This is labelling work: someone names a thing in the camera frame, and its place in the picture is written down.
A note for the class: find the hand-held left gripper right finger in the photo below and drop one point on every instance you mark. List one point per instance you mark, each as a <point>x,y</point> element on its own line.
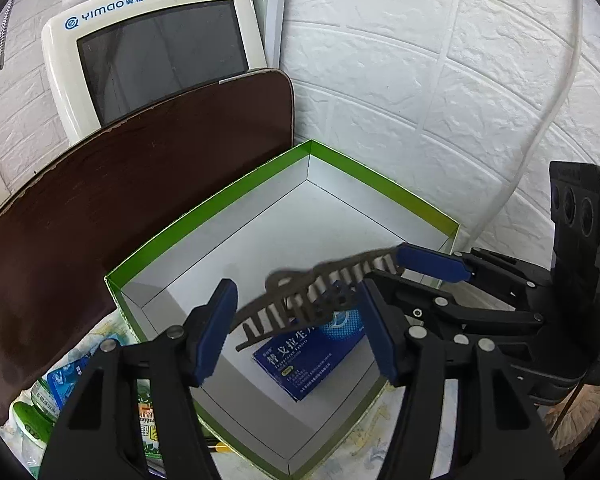
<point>380,332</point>

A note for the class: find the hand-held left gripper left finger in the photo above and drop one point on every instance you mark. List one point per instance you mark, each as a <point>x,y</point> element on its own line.
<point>215,332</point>

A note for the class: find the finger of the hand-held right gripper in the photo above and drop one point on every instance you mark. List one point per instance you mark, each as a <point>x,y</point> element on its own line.
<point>460,312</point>
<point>430,261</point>

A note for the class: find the brown hair claw clip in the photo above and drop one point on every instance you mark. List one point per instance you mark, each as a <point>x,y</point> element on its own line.
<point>300,280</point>

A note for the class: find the green cardboard box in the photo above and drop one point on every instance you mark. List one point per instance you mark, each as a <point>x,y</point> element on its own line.
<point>260,240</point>

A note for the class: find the blue gum container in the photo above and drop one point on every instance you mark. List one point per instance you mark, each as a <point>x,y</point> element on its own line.
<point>65,377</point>

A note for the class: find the blue medicine box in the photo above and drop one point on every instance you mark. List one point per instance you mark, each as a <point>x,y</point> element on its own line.
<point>305,365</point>

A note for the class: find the white printed cloth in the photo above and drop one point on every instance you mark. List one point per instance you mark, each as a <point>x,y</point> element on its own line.
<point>105,330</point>

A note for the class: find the green printed packet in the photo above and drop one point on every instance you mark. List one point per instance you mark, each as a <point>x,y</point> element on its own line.
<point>147,420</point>

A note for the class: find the small yellow item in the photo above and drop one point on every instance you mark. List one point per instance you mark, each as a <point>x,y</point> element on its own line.
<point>219,447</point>

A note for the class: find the tan wicker item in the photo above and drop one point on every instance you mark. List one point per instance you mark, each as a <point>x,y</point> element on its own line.
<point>577,420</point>

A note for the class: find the dark brown wooden board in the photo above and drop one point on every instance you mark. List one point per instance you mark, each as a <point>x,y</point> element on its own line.
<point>105,200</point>

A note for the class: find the white thin tube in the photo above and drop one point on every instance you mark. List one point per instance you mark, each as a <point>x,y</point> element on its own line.
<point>565,85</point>

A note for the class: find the white bottle with green cap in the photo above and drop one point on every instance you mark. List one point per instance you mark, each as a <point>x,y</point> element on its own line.
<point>32,417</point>

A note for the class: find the white device with dark screen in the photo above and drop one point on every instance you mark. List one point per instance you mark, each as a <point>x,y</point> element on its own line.
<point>160,55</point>

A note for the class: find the grey framed panel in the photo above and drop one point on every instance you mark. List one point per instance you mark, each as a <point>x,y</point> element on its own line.
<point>272,15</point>

